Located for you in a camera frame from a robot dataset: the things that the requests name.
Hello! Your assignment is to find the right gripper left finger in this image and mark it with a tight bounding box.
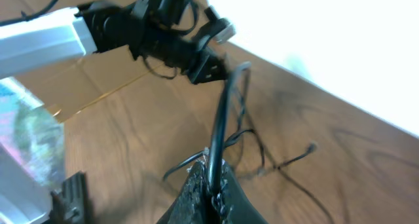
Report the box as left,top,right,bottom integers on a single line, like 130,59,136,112
157,162,208,224

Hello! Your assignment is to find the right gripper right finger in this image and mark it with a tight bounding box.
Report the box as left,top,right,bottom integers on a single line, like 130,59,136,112
212,159,267,224

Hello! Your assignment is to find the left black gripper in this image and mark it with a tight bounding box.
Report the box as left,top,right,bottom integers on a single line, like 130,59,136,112
187,48,228,84

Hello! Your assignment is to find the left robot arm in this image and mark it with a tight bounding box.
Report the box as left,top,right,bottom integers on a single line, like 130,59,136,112
1,0,235,84

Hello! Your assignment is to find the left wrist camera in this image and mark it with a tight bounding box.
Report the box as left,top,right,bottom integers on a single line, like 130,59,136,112
204,6,236,45

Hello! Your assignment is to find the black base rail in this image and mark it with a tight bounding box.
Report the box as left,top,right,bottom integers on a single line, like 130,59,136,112
45,172,93,224

